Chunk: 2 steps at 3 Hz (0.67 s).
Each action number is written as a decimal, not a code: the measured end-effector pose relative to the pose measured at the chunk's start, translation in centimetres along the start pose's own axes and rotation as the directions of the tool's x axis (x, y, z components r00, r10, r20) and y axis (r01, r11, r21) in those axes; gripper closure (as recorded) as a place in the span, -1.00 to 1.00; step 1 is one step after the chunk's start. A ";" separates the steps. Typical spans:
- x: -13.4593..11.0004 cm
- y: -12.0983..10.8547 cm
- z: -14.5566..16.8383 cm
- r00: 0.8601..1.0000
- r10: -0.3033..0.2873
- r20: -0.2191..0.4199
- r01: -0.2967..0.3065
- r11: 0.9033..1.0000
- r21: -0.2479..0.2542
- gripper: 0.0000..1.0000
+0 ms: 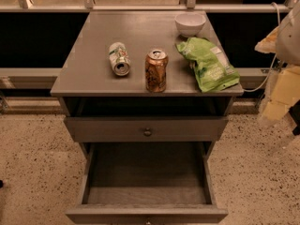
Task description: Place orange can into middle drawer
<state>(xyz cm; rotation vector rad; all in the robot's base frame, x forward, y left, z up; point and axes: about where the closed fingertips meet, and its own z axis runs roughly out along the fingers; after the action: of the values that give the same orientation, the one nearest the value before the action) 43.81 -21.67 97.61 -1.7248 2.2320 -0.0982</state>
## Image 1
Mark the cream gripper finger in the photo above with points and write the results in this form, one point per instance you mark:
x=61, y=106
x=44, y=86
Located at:
x=281, y=93

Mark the orange soda can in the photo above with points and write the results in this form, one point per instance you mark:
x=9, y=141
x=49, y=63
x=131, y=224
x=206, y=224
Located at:
x=156, y=62

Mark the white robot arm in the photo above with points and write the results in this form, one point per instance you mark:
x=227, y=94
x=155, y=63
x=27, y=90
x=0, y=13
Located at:
x=284, y=42

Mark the grey wooden drawer cabinet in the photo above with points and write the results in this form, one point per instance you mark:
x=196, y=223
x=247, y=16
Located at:
x=88, y=87

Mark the closed top drawer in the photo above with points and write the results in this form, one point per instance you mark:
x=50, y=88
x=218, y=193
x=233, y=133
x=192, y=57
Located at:
x=145, y=129

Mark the white green soda can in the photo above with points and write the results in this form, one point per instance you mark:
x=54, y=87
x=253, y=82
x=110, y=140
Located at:
x=119, y=59

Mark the open middle drawer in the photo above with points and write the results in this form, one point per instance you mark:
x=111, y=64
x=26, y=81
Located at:
x=146, y=183

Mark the green chip bag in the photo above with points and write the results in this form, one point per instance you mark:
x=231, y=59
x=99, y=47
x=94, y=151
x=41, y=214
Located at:
x=212, y=69

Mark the white bowl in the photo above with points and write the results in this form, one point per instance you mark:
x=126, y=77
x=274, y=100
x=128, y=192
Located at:
x=189, y=24

